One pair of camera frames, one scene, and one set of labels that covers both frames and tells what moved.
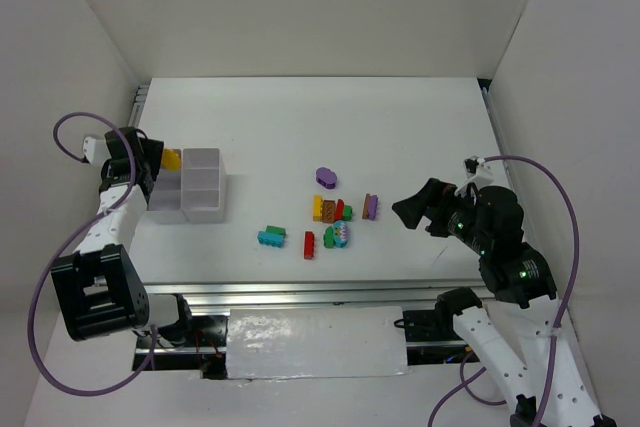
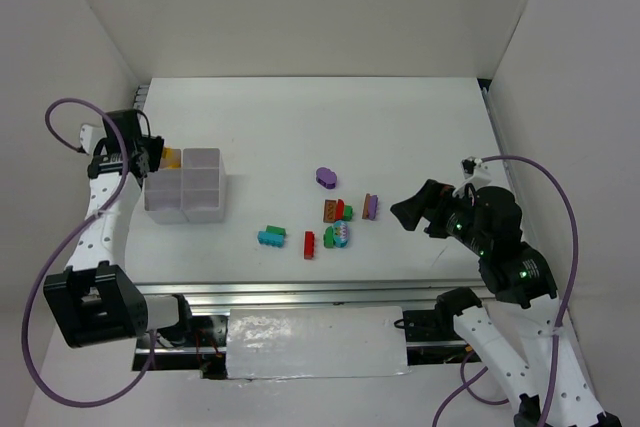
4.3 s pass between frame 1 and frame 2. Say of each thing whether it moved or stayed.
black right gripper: stayed
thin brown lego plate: stayed
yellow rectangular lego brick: moved
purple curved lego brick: stayed
